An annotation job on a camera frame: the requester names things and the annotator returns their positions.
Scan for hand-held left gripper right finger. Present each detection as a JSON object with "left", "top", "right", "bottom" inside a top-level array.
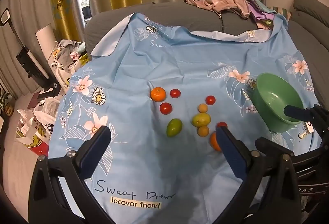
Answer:
[{"left": 216, "top": 126, "right": 301, "bottom": 224}]

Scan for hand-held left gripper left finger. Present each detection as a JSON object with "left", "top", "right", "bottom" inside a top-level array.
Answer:
[{"left": 27, "top": 125, "right": 116, "bottom": 224}]

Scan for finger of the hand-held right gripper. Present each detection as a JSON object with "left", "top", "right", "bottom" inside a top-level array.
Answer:
[
  {"left": 283, "top": 104, "right": 329, "bottom": 128},
  {"left": 254, "top": 136, "right": 322, "bottom": 161}
]

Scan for orange mandarin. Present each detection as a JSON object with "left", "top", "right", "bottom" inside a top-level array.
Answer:
[
  {"left": 151, "top": 87, "right": 167, "bottom": 102},
  {"left": 209, "top": 131, "right": 222, "bottom": 152}
]

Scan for green plastic bowl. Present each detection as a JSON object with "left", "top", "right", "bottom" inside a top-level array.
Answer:
[{"left": 249, "top": 73, "right": 313, "bottom": 133}]

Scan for yellow-green round fruit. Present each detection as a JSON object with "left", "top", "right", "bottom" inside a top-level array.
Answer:
[{"left": 191, "top": 112, "right": 212, "bottom": 127}]

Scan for green oval fruit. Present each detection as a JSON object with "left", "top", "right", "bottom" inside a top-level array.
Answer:
[{"left": 166, "top": 118, "right": 183, "bottom": 137}]

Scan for white pocket device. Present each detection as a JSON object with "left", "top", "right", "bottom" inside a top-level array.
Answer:
[{"left": 300, "top": 121, "right": 314, "bottom": 134}]

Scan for white plastic bag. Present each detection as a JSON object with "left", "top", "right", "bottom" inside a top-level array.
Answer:
[{"left": 33, "top": 97, "right": 62, "bottom": 124}]

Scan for pile of clothes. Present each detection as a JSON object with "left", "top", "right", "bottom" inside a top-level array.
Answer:
[{"left": 47, "top": 39, "right": 90, "bottom": 78}]

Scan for striped cloth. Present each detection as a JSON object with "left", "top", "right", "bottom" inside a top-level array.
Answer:
[{"left": 267, "top": 6, "right": 291, "bottom": 22}]

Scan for potted plant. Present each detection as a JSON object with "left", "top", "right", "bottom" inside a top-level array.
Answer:
[{"left": 0, "top": 87, "right": 14, "bottom": 118}]

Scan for purple garment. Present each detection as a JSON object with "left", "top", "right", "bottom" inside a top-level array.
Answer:
[{"left": 247, "top": 0, "right": 280, "bottom": 30}]

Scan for light blue floral cloth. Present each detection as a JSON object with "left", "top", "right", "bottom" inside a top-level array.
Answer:
[{"left": 47, "top": 12, "right": 326, "bottom": 224}]

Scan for black upright vacuum cleaner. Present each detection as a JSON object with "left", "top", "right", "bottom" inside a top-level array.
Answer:
[{"left": 0, "top": 8, "right": 59, "bottom": 91}]

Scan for pink garment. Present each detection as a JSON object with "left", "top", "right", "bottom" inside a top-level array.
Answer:
[{"left": 184, "top": 0, "right": 254, "bottom": 20}]

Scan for grey sofa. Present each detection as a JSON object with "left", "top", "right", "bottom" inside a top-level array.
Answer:
[{"left": 83, "top": 0, "right": 329, "bottom": 152}]

